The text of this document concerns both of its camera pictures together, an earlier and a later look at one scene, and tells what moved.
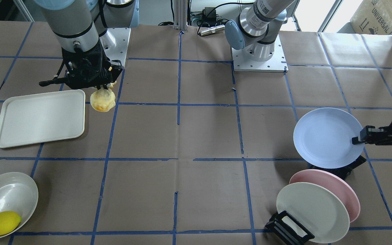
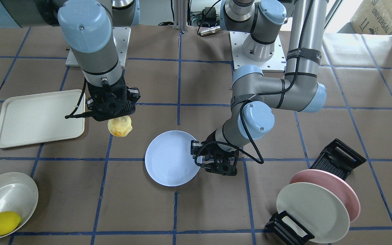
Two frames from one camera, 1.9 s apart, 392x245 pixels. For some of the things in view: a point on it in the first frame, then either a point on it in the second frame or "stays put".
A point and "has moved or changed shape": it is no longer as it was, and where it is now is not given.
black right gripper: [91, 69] to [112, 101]
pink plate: [335, 182] stays put
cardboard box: [380, 17] stays put
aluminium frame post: [180, 18] stays put
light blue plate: [323, 137] to [168, 159]
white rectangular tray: [41, 117] stays put
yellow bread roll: [103, 100] has moved or changed shape
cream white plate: [318, 208] stays put
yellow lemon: [1, 223] stays put
